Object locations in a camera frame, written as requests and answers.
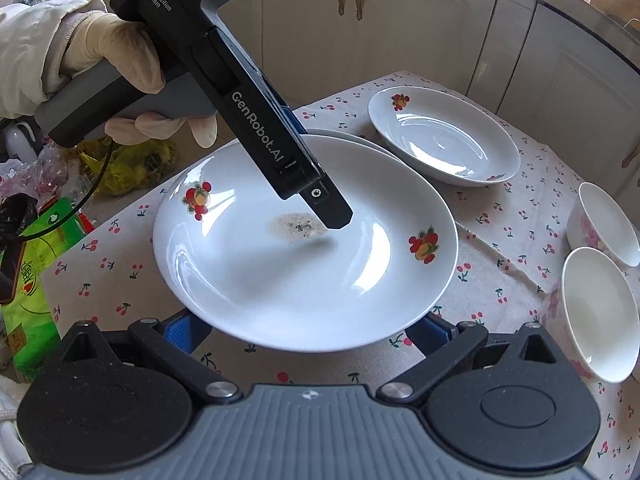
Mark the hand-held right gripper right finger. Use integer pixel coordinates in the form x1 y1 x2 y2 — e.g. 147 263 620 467
375 312 571 406

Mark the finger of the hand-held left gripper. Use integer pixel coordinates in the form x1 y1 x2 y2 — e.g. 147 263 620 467
281 101 308 136
299 181 354 232

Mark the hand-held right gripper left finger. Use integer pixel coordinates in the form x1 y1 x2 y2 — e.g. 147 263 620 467
64 310 243 404

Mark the white plate fruit print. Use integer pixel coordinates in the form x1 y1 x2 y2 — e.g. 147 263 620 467
304 128 407 164
367 86 522 189
152 134 458 354

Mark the white bowl pink floral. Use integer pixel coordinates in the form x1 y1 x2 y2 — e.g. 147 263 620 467
566 182 640 269
542 247 640 385

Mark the person's left forearm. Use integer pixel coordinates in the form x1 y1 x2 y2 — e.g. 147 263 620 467
0 2 108 122

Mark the person's left hand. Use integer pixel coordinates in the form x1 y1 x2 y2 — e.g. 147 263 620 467
60 10 219 149

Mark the cream cabinet door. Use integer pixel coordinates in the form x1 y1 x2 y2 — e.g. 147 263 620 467
352 0 501 111
495 0 640 201
261 0 354 111

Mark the cherry printed tablecloth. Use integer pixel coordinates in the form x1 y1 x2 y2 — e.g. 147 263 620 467
40 71 640 463

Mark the yellow plastic bag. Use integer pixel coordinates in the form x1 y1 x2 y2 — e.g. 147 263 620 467
75 136 179 197

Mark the green packet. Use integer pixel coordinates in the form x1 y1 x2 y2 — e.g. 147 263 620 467
0 197 97 382

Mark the white cloth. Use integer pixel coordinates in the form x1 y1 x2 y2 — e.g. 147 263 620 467
0 374 32 463

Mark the clear pink plastic bag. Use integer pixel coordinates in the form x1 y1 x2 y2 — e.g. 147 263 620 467
0 144 57 207

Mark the white kettle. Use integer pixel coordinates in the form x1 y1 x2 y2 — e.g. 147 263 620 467
0 119 42 164

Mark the kitchen countertop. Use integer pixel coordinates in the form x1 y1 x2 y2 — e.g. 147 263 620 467
480 0 640 69

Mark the black cable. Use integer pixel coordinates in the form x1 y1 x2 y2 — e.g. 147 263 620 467
14 139 112 242

